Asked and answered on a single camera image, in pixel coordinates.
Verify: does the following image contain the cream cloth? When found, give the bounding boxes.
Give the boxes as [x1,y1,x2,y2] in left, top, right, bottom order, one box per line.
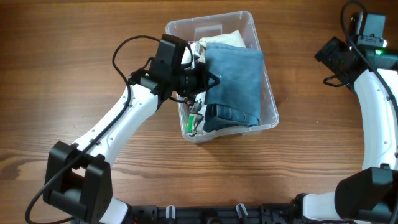
[198,30,246,48]

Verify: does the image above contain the blue jeans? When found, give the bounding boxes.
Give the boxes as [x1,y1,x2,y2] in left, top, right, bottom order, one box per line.
[203,43,264,133]

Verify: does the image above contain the clear plastic storage bin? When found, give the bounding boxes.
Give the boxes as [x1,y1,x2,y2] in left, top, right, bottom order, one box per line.
[165,11,279,144]

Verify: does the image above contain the white printed t-shirt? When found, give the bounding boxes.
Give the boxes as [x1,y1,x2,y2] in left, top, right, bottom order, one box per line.
[185,99,208,137]

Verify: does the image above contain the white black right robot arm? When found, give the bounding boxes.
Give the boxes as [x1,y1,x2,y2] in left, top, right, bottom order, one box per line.
[281,37,397,223]

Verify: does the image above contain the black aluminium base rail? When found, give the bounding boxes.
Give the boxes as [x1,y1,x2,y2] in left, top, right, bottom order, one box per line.
[123,203,310,224]

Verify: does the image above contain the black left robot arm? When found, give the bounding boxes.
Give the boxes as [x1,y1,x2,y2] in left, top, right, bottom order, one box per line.
[36,34,220,223]

